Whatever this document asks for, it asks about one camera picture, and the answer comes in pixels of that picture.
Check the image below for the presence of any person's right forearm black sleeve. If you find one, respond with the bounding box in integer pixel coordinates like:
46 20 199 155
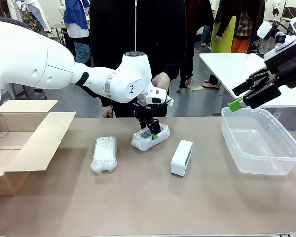
98 95 114 108

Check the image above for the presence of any person's left forearm black sleeve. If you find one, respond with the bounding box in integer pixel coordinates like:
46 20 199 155
162 49 188 82

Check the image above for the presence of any person torso in black hoodie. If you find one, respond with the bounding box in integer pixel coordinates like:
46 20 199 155
88 0 188 118

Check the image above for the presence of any bubble-wrapped clock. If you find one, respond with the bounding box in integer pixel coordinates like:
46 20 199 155
90 135 118 175
130 124 171 152

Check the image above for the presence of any person in blue jacket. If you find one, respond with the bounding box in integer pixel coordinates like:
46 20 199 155
63 0 92 64

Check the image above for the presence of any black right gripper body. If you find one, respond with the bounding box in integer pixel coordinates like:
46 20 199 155
264 43 296 90

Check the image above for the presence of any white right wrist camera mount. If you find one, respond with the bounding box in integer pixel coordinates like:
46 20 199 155
257 21 296 62

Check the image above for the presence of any small background desk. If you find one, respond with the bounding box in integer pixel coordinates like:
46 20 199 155
50 23 70 47

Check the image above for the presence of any white side table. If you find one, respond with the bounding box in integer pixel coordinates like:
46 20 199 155
198 52 296 109

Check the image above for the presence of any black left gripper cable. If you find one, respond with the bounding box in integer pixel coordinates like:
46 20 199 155
135 100 172 111

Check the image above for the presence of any person in yellow apron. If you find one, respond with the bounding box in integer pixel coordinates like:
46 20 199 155
202 0 238 90

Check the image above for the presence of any dark laptop screen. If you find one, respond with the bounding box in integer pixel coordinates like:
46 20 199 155
281 6 296 19

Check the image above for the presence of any grey metal stool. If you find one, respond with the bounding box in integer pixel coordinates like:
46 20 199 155
8 83 48 100

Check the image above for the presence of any person in plaid shirt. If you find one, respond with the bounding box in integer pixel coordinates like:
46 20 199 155
231 11 254 54

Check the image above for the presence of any white unwrapped clock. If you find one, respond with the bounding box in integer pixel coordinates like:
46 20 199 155
170 139 194 177

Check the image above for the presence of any clear plastic container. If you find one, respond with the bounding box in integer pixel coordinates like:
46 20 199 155
220 107 296 176

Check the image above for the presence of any person's right hand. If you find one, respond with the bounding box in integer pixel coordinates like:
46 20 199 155
101 105 114 118

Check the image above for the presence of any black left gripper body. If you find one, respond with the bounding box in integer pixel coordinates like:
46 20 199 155
134 105 155 124

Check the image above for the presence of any open cardboard box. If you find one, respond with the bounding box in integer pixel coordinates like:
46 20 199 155
0 99 77 197

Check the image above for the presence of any person's left hand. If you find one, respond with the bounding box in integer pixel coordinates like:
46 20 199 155
151 72 171 92

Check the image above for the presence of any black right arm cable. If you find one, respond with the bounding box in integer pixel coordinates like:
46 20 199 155
277 21 296 54

